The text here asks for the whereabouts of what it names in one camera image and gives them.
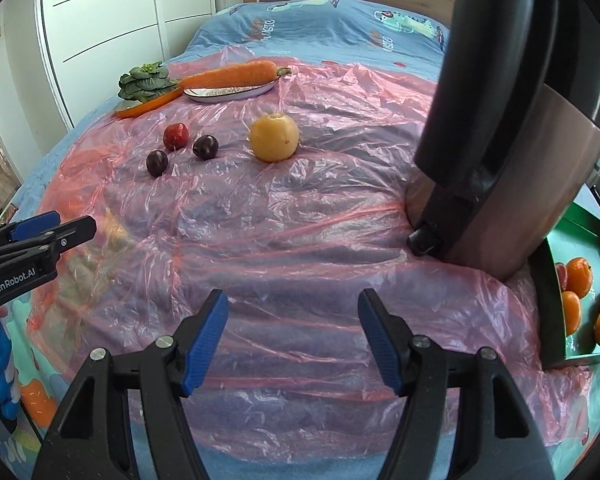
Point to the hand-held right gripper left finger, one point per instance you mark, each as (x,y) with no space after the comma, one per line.
(207,342)

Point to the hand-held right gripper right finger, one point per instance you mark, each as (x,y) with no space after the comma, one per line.
(380,340)

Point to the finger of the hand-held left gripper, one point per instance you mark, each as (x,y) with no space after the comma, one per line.
(35,227)
(65,237)

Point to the red apple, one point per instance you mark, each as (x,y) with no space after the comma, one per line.
(561,276)

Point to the green tray box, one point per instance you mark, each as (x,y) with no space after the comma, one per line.
(587,240)

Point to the dark purple plum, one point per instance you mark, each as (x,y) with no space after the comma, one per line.
(205,147)
(157,163)

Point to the pink plastic sheet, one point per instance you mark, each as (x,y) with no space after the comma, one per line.
(290,240)

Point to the red plum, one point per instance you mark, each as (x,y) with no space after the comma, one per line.
(176,136)

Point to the orange plate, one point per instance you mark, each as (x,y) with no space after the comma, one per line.
(150,105)

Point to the bok choy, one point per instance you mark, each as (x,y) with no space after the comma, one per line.
(145,80)

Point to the white wardrobe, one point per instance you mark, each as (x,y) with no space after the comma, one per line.
(105,25)

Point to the yellow pear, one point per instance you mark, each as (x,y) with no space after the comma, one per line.
(274,137)

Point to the patterned white plate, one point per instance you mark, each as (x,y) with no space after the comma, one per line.
(230,94)

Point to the carrot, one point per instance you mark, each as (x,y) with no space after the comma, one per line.
(230,75)

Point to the brown and black cylinder appliance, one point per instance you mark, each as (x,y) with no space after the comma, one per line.
(510,85)

